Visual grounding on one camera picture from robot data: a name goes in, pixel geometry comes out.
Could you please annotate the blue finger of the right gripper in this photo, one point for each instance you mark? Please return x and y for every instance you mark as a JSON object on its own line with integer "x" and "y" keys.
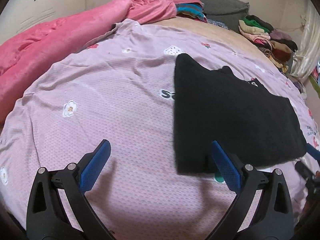
{"x": 313, "y": 152}

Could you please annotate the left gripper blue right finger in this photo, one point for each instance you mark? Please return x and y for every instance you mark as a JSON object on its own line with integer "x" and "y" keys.
{"x": 227, "y": 168}

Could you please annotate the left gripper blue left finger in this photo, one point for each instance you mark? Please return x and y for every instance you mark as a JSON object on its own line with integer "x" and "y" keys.
{"x": 91, "y": 165}

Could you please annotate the black printed t-shirt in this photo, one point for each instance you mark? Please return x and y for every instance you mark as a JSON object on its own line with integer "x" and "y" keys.
{"x": 246, "y": 120}

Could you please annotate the pile of folded clothes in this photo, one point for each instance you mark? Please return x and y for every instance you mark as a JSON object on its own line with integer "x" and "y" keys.
{"x": 276, "y": 45}

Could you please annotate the lilac strawberry print bedsheet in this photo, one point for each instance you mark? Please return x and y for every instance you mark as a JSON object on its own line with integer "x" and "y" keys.
{"x": 121, "y": 90}

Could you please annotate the cream satin curtain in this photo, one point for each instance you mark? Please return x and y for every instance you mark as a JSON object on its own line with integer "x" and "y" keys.
{"x": 307, "y": 56}

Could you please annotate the pink plush blanket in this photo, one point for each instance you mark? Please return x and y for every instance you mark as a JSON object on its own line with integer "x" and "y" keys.
{"x": 29, "y": 54}

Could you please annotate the beige mattress cover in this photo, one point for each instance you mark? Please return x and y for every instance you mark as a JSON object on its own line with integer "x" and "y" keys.
{"x": 212, "y": 32}

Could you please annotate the striped colourful folded cloth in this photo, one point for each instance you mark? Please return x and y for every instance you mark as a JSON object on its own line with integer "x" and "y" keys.
{"x": 191, "y": 10}

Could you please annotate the white wardrobe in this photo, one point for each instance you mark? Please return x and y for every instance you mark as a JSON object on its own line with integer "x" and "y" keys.
{"x": 19, "y": 15}

